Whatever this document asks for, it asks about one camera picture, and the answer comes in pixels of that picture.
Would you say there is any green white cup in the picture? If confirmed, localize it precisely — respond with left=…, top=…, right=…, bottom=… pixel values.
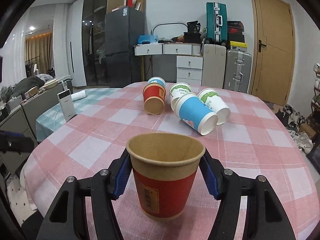
left=197, top=88, right=231, bottom=125
left=169, top=82, right=192, bottom=110

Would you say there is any teal suitcase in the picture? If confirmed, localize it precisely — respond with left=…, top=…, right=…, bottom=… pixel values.
left=206, top=2, right=228, bottom=46

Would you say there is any shoe rack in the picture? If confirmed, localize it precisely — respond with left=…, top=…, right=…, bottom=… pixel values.
left=309, top=63, right=320, bottom=133

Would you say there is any wooden door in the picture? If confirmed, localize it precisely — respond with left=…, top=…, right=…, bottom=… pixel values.
left=249, top=0, right=295, bottom=106

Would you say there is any large blue white paper cup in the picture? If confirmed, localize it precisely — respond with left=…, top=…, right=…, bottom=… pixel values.
left=174, top=92, right=218, bottom=135

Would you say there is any silver suitcase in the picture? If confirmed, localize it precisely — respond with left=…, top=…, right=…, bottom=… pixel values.
left=223, top=49, right=252, bottom=93

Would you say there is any lying red paper cup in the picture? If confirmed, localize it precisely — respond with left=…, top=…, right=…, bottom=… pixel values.
left=143, top=83, right=166, bottom=115

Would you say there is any dark glass cabinet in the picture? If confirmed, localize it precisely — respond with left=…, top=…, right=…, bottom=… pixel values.
left=82, top=0, right=124, bottom=86

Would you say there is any teal checkered tablecloth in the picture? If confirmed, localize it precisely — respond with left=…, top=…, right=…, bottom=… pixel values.
left=35, top=87, right=122, bottom=143

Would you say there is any white drawer desk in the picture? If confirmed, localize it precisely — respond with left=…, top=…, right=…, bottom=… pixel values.
left=135, top=43, right=203, bottom=85

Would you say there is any green white cup right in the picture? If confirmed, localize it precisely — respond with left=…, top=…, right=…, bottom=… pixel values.
left=197, top=88, right=231, bottom=125

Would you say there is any beige suitcase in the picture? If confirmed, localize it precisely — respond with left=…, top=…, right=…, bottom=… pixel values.
left=202, top=44, right=226, bottom=88

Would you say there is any white power bank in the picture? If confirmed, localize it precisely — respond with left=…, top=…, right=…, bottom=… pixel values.
left=57, top=89, right=76, bottom=122

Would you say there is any blue plastic bag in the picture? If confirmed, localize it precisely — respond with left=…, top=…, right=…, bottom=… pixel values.
left=138, top=35, right=158, bottom=44

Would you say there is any red kraft paper cup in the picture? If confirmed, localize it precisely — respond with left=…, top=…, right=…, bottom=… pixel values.
left=126, top=133, right=206, bottom=221

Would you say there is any stack of shoe boxes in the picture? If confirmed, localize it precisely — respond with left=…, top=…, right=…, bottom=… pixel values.
left=227, top=21, right=247, bottom=52

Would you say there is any small blue paper cup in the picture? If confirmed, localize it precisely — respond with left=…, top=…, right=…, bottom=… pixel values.
left=148, top=76, right=166, bottom=88

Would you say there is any pink checkered tablecloth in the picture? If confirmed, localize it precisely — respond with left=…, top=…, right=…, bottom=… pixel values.
left=24, top=82, right=319, bottom=239

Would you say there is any black refrigerator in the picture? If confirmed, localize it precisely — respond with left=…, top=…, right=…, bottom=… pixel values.
left=105, top=7, right=145, bottom=88

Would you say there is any green white cup left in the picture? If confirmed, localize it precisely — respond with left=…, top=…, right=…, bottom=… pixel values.
left=169, top=82, right=192, bottom=110

